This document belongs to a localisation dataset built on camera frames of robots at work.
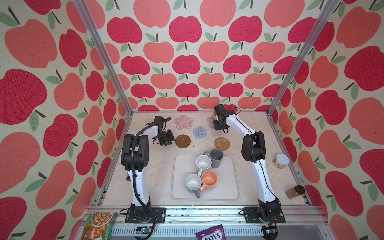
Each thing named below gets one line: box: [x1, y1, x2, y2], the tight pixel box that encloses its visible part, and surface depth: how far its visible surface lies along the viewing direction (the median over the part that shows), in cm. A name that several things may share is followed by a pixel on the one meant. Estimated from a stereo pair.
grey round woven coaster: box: [192, 126, 208, 139], surface depth 110 cm
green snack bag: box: [81, 212, 118, 240], surface depth 72 cm
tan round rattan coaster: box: [214, 137, 231, 151], surface depth 104 cm
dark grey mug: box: [203, 148, 224, 169], surface depth 89 cm
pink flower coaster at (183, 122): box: [173, 115, 194, 130], surface depth 117 cm
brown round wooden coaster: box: [175, 134, 191, 149], surface depth 106 cm
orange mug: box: [199, 169, 218, 193], surface depth 82 cm
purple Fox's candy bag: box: [195, 224, 227, 240], surface depth 70 cm
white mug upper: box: [196, 154, 212, 177], surface depth 87 cm
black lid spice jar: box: [285, 185, 306, 200], surface depth 76 cm
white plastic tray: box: [171, 154, 240, 201], surface depth 87 cm
